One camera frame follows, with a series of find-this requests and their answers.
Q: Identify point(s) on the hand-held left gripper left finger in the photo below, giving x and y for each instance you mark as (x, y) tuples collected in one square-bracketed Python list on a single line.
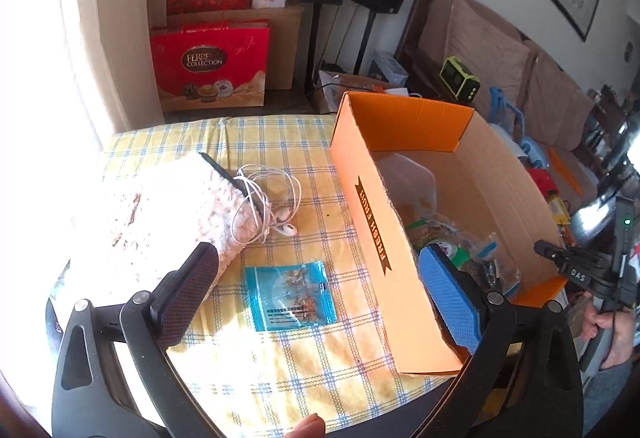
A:
[(187, 298)]

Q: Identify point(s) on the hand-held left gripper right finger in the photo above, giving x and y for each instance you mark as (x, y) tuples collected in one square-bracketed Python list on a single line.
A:
[(450, 298)]

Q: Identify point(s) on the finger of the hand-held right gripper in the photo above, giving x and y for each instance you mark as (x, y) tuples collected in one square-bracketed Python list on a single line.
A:
[(580, 272), (550, 250)]

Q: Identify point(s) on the clear bag of dried snacks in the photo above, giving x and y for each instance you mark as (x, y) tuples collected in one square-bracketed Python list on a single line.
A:
[(492, 265)]

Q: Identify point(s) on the green snack packet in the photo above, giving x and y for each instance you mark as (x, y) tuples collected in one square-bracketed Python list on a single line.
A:
[(440, 230)]

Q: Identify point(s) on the fluffy beige plush toy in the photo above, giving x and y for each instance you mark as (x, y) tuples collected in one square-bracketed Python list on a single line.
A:
[(165, 208)]

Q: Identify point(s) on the blue snack packet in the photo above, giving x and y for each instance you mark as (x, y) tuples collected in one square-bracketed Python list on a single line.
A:
[(290, 298)]

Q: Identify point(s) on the translucent plastic cup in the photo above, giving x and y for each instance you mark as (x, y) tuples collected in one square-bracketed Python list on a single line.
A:
[(407, 180)]

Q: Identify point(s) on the orange cardboard box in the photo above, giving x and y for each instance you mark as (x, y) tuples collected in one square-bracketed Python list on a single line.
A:
[(370, 198)]

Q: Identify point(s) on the black comb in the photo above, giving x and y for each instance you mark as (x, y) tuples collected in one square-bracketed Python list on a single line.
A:
[(222, 172)]

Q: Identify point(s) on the person's right hand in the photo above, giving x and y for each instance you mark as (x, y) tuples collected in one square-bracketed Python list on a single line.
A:
[(625, 338)]

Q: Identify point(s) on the person's left hand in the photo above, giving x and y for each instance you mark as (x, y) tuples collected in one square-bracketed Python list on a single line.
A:
[(307, 425)]

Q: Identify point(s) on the yellow plaid tablecloth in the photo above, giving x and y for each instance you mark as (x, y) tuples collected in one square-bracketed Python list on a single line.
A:
[(300, 368)]

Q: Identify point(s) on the beige sofa cushion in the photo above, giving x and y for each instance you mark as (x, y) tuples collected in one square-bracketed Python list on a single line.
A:
[(485, 52), (555, 102)]

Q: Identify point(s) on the light blue plastic stool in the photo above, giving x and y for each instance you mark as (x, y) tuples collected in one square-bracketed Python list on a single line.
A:
[(502, 110)]

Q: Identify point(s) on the dark bookshelf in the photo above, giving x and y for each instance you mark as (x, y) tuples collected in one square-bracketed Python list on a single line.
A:
[(610, 107)]

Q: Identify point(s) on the red Ferrero Collection box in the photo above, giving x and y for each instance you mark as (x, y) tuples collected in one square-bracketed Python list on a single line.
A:
[(210, 62)]

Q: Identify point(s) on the blue white box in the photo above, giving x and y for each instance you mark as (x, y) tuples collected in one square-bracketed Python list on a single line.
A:
[(387, 67)]

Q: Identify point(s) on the brown sofa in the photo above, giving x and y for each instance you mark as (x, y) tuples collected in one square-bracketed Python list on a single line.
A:
[(430, 17)]

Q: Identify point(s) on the large brown cardboard box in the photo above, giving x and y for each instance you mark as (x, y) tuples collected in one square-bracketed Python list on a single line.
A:
[(285, 47)]

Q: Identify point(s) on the black speaker stand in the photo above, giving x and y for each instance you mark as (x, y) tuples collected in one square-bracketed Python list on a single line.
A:
[(365, 42), (315, 47)]

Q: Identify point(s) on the cream curtain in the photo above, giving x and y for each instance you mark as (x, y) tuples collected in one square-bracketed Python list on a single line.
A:
[(100, 42)]

